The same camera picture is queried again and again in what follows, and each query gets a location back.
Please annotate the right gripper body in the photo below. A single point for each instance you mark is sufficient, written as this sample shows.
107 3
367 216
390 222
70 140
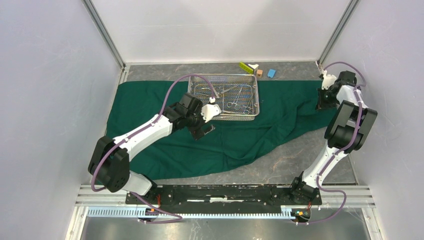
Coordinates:
327 94

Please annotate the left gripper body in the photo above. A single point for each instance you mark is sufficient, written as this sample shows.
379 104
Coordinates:
195 121

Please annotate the green surgical cloth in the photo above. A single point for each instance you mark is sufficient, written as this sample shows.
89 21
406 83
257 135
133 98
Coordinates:
287 110

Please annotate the metal mesh instrument tray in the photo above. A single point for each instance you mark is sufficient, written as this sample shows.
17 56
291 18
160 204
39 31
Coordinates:
200 88

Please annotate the blue small block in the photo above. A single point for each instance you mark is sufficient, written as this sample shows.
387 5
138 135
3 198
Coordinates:
271 73

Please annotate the brown wooden cube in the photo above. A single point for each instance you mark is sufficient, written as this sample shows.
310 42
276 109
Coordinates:
259 73

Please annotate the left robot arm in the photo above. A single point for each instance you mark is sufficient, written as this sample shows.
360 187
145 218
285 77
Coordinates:
110 162

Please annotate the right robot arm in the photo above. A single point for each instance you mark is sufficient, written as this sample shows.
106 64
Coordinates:
346 132

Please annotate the steel tweezers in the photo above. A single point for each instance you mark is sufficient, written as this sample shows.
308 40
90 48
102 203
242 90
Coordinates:
217 95

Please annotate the yellow-green lego brick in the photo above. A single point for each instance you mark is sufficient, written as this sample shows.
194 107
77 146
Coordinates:
247 68

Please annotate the white small block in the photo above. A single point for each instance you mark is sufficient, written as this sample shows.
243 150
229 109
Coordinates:
254 67

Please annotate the flat steel scalpel handle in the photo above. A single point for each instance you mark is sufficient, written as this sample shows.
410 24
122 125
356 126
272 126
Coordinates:
227 90

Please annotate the steel forceps with ring handles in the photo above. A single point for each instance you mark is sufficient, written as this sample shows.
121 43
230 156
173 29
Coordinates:
234 104

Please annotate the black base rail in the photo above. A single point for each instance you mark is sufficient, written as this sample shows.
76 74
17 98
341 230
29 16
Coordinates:
173 203

